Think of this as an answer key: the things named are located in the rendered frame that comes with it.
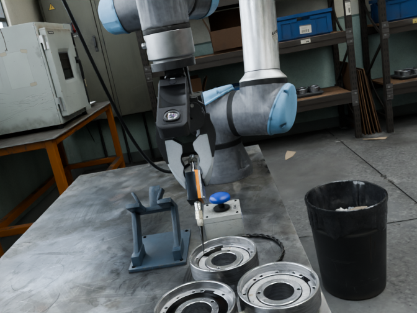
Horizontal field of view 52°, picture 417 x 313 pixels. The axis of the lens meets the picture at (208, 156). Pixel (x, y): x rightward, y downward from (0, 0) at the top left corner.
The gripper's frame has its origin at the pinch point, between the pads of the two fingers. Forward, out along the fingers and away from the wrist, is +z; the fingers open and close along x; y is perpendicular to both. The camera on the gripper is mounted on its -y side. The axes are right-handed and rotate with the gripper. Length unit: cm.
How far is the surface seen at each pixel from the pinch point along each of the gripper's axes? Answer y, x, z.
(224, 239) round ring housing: -3.5, -3.4, 9.5
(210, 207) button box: 9.4, -0.8, 8.7
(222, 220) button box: 4.1, -3.1, 9.5
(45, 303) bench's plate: -8.7, 26.3, 13.3
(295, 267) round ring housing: -14.8, -13.1, 9.6
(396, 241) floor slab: 132, -80, 93
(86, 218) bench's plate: 25.7, 30.3, 13.3
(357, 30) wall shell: 389, -147, -3
